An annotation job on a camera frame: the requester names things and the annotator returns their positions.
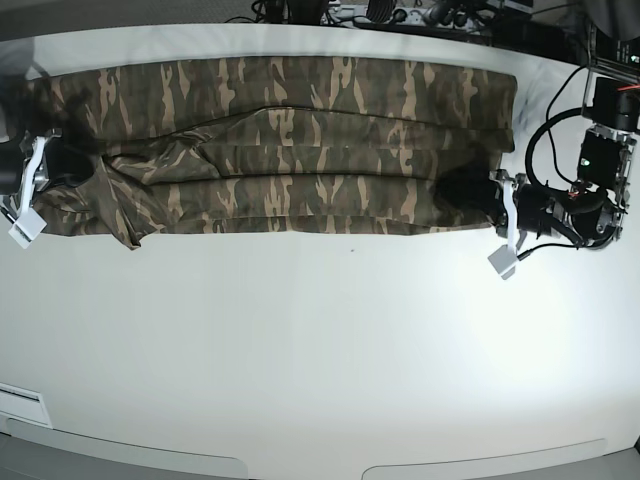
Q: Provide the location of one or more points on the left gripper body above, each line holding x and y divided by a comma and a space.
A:
523, 209

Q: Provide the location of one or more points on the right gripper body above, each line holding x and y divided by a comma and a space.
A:
24, 172

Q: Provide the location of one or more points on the camouflage T-shirt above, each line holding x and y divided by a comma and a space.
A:
328, 145

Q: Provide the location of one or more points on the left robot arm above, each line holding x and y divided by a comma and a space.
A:
589, 213

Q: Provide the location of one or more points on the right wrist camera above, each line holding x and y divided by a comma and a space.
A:
27, 228

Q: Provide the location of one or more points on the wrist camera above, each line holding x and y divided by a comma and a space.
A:
504, 261
27, 228

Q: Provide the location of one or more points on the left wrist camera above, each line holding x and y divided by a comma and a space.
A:
504, 261

